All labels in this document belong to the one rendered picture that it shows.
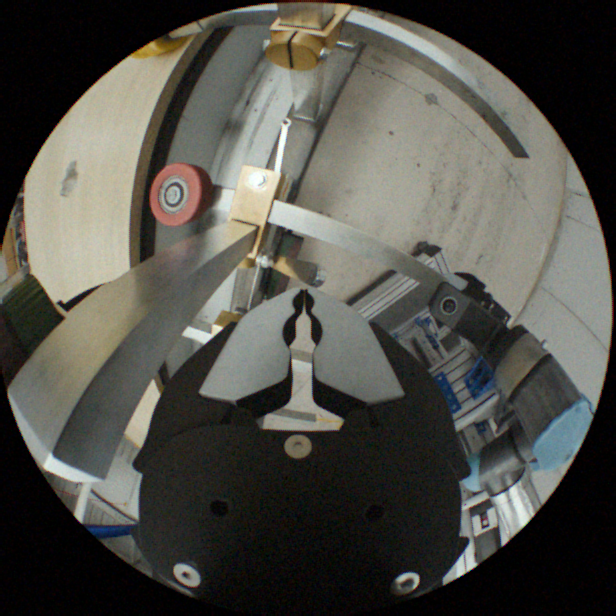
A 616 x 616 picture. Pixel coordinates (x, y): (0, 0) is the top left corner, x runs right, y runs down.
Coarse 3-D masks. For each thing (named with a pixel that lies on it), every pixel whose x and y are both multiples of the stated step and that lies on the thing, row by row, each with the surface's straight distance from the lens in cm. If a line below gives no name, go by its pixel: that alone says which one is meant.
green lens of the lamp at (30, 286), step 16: (16, 288) 12; (32, 288) 11; (16, 304) 11; (32, 304) 11; (48, 304) 10; (16, 320) 10; (32, 320) 10; (48, 320) 10; (32, 336) 10; (32, 352) 10
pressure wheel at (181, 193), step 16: (160, 176) 28; (176, 176) 26; (192, 176) 25; (208, 176) 27; (160, 192) 28; (176, 192) 26; (192, 192) 24; (208, 192) 26; (160, 208) 27; (176, 208) 26; (192, 208) 24; (176, 224) 26
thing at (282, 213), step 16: (224, 192) 28; (224, 208) 28; (272, 208) 26; (288, 208) 26; (304, 208) 28; (288, 224) 26; (304, 224) 26; (320, 224) 26; (336, 224) 26; (336, 240) 26; (352, 240) 27; (368, 240) 27; (368, 256) 28; (384, 256) 29; (400, 256) 30; (400, 272) 30; (416, 272) 32; (432, 272) 33; (432, 288) 35
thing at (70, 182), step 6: (72, 162) 50; (66, 168) 51; (72, 168) 50; (66, 174) 51; (72, 174) 50; (78, 174) 47; (66, 180) 48; (72, 180) 48; (66, 186) 52; (72, 186) 49; (60, 192) 53; (66, 192) 50
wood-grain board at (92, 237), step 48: (192, 48) 39; (96, 96) 52; (144, 96) 37; (48, 144) 74; (96, 144) 43; (144, 144) 33; (48, 192) 66; (96, 192) 40; (48, 240) 69; (96, 240) 42; (48, 288) 85; (144, 432) 134
